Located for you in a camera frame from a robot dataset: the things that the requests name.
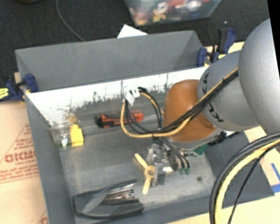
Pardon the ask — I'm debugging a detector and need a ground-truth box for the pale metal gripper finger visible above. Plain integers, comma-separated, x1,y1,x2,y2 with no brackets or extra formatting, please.
144,146,163,171
151,169,168,187

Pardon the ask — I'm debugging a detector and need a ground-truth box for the cream plastic propeller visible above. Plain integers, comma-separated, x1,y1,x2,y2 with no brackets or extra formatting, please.
133,151,160,196

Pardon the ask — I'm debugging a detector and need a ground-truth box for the grey metal bin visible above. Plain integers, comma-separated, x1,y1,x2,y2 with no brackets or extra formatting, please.
14,11,278,224

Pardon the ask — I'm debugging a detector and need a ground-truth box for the black stapler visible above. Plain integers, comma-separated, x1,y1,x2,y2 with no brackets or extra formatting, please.
70,178,146,224

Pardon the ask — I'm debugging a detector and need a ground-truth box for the orange and black utility knife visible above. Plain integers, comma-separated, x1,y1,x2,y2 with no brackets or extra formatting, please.
94,107,145,130

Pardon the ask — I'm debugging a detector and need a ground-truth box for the yellow block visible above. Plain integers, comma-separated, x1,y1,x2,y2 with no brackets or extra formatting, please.
68,122,86,148

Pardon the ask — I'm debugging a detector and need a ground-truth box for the clear plastic cup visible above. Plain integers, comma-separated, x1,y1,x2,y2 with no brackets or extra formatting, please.
47,122,76,153

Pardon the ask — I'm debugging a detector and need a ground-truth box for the brown cardboard board red print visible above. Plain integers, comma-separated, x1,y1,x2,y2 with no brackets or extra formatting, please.
0,92,50,224

